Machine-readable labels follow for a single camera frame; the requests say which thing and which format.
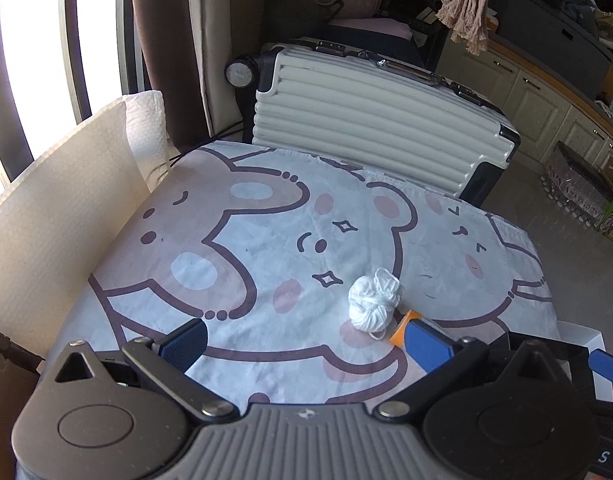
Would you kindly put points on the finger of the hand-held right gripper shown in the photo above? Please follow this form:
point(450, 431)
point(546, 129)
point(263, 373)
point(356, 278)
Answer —
point(606, 362)

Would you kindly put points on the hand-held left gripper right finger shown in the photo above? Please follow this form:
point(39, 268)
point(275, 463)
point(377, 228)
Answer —
point(427, 343)

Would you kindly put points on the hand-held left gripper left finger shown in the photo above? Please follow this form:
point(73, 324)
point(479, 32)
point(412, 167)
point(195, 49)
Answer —
point(186, 343)

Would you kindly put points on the white cardboard box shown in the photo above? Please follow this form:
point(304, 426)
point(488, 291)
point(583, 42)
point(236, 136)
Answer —
point(581, 340)

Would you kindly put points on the white yarn ball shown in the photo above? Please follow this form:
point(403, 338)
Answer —
point(374, 300)

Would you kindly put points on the bear printed tablecloth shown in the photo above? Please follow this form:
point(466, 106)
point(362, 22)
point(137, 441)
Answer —
point(266, 240)

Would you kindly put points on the beige foam sheet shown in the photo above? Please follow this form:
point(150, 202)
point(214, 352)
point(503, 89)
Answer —
point(51, 230)

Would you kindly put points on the shrink-wrapped bottle crate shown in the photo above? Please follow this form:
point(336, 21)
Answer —
point(579, 185)

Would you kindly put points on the white paper towel roll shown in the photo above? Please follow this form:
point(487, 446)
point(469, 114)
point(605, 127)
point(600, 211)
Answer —
point(146, 130)

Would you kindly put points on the white ribbed suitcase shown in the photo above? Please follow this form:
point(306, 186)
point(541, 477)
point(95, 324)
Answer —
point(376, 120)

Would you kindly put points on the cream kitchen cabinets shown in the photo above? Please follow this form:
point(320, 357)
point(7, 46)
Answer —
point(536, 95)

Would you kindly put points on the round white gauge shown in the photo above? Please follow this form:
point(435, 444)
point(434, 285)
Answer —
point(240, 73)

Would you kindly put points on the brown curtain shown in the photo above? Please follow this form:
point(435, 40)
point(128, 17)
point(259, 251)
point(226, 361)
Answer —
point(161, 35)

